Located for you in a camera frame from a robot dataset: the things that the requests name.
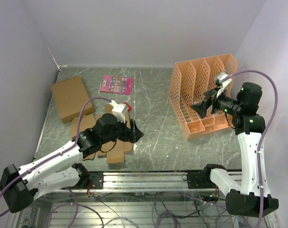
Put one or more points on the aluminium mounting rail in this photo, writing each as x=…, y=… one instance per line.
x=141, y=181

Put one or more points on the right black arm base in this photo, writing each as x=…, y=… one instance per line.
x=195, y=180

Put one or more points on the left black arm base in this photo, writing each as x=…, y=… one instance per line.
x=96, y=180

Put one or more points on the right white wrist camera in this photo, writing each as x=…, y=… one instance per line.
x=222, y=82

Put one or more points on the pink sticker sheet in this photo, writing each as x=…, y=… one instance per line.
x=116, y=84

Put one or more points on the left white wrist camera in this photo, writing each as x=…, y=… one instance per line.
x=120, y=110

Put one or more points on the orange plastic file organizer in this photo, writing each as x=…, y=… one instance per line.
x=190, y=79

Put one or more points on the closed brown cardboard box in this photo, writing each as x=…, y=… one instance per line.
x=70, y=96

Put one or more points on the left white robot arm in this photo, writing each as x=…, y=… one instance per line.
x=62, y=168

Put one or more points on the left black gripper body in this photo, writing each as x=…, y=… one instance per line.
x=122, y=133

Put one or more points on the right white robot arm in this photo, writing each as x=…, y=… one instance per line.
x=252, y=197

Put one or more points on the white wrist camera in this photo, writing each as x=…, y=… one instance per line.
x=222, y=82
x=120, y=110

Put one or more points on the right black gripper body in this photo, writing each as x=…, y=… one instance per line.
x=222, y=103

